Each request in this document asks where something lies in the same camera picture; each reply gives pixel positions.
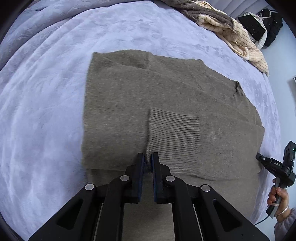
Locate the taupe knit sweater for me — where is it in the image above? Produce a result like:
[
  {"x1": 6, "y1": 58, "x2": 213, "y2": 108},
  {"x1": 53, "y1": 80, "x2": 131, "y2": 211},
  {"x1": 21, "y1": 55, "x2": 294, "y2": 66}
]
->
[{"x1": 81, "y1": 49, "x2": 265, "y2": 241}]

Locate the person's right forearm pink sleeve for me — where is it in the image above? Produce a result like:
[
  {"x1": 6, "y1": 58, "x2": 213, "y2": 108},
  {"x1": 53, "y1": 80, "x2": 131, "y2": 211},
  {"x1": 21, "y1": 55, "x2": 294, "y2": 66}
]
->
[{"x1": 274, "y1": 208, "x2": 296, "y2": 240}]

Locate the black clothing pile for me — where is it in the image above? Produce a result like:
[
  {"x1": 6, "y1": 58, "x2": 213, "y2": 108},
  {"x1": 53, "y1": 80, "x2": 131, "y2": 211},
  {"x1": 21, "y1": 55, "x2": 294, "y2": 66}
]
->
[{"x1": 236, "y1": 9, "x2": 283, "y2": 49}]

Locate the person's right hand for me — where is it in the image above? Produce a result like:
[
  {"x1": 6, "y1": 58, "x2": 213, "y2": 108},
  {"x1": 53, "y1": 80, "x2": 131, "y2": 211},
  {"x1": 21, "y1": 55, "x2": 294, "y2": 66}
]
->
[{"x1": 267, "y1": 178, "x2": 290, "y2": 222}]

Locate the cream striped garment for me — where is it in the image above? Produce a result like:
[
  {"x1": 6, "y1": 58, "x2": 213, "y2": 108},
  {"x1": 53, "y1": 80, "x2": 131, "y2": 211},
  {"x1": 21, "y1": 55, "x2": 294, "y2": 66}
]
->
[{"x1": 197, "y1": 14, "x2": 269, "y2": 76}]

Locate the lavender bed blanket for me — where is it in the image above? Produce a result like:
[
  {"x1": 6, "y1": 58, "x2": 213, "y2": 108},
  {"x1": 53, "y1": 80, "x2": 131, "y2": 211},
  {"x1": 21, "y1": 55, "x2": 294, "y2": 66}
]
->
[{"x1": 1, "y1": 1, "x2": 281, "y2": 240}]

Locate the grey-brown plush garment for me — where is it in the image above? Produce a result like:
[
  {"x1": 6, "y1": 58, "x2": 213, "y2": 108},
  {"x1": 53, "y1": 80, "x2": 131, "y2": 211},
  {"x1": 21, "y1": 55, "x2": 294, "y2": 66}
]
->
[{"x1": 163, "y1": 1, "x2": 234, "y2": 32}]

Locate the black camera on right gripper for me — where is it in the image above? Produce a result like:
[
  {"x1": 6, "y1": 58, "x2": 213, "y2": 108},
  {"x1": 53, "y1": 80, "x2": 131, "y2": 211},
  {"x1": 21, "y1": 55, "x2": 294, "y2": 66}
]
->
[{"x1": 283, "y1": 141, "x2": 295, "y2": 171}]

